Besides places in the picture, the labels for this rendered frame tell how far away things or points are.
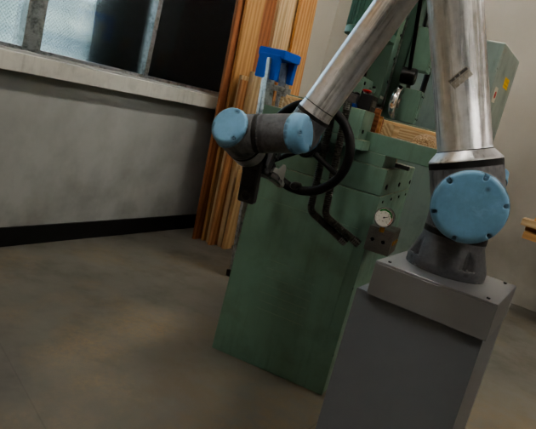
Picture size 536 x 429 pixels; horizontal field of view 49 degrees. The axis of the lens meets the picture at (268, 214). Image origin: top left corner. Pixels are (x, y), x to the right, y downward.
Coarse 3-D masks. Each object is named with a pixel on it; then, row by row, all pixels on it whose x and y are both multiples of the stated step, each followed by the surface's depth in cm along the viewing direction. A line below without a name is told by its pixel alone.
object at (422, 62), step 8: (424, 32) 210; (416, 40) 211; (424, 40) 210; (416, 48) 211; (424, 48) 210; (408, 56) 213; (416, 56) 212; (424, 56) 211; (416, 64) 212; (424, 64) 211; (424, 72) 215
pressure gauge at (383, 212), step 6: (378, 210) 182; (384, 210) 181; (390, 210) 180; (378, 216) 182; (384, 216) 181; (390, 216) 180; (378, 222) 182; (384, 222) 181; (390, 222) 181; (384, 228) 184
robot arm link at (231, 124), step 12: (228, 108) 134; (216, 120) 134; (228, 120) 132; (240, 120) 131; (216, 132) 133; (228, 132) 132; (240, 132) 130; (228, 144) 132; (240, 144) 133; (240, 156) 139; (252, 156) 141
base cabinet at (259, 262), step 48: (288, 192) 199; (336, 192) 193; (240, 240) 208; (288, 240) 200; (336, 240) 194; (240, 288) 209; (288, 288) 202; (336, 288) 195; (240, 336) 211; (288, 336) 203; (336, 336) 197
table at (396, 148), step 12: (264, 108) 200; (276, 108) 198; (372, 132) 187; (360, 144) 179; (372, 144) 187; (384, 144) 185; (396, 144) 184; (408, 144) 182; (396, 156) 184; (408, 156) 183; (420, 156) 181; (432, 156) 180
